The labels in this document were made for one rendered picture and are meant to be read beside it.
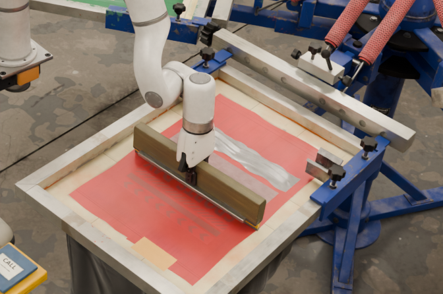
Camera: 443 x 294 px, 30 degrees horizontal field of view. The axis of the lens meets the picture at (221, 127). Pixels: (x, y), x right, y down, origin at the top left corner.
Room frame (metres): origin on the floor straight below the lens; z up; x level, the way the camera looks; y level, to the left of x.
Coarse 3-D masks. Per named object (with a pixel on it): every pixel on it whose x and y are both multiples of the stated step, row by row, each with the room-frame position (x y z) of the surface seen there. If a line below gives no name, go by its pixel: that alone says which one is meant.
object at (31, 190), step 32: (256, 96) 1.94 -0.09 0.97; (128, 128) 1.70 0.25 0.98; (320, 128) 1.82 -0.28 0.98; (64, 160) 1.53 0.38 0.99; (32, 192) 1.40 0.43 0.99; (64, 224) 1.32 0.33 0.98; (288, 224) 1.42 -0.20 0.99; (128, 256) 1.25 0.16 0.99; (256, 256) 1.30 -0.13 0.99; (160, 288) 1.17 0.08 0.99; (224, 288) 1.20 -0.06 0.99
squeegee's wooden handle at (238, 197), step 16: (144, 128) 1.63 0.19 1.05; (144, 144) 1.61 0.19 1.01; (160, 144) 1.58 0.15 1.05; (176, 144) 1.58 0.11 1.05; (160, 160) 1.58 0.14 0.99; (176, 160) 1.55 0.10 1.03; (208, 176) 1.49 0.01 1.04; (224, 176) 1.49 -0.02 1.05; (208, 192) 1.49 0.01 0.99; (224, 192) 1.46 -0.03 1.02; (240, 192) 1.44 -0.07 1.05; (240, 208) 1.44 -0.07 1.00; (256, 208) 1.41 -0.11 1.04; (256, 224) 1.41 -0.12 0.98
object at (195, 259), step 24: (264, 144) 1.75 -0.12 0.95; (288, 144) 1.77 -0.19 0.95; (240, 168) 1.64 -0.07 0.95; (288, 168) 1.67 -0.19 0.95; (264, 192) 1.56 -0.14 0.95; (288, 192) 1.57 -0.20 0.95; (264, 216) 1.47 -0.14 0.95; (168, 240) 1.35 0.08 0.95; (192, 240) 1.36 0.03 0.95; (216, 240) 1.37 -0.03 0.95; (240, 240) 1.38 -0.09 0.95; (192, 264) 1.28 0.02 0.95
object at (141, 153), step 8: (144, 152) 1.60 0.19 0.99; (152, 160) 1.58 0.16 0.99; (160, 168) 1.56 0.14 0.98; (168, 168) 1.56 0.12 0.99; (176, 176) 1.53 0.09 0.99; (184, 184) 1.52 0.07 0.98; (200, 192) 1.49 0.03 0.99; (208, 200) 1.47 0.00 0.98; (216, 200) 1.47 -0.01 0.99; (224, 208) 1.45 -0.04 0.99; (232, 216) 1.43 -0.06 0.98; (240, 216) 1.43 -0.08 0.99
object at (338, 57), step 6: (336, 54) 2.12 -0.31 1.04; (342, 54) 2.13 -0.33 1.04; (330, 60) 2.08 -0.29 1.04; (336, 60) 2.09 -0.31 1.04; (342, 60) 2.09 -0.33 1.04; (348, 60) 2.10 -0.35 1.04; (342, 66) 2.06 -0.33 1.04; (348, 66) 2.10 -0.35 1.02; (348, 72) 2.11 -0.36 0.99; (318, 78) 1.98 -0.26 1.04; (330, 84) 2.02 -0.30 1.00
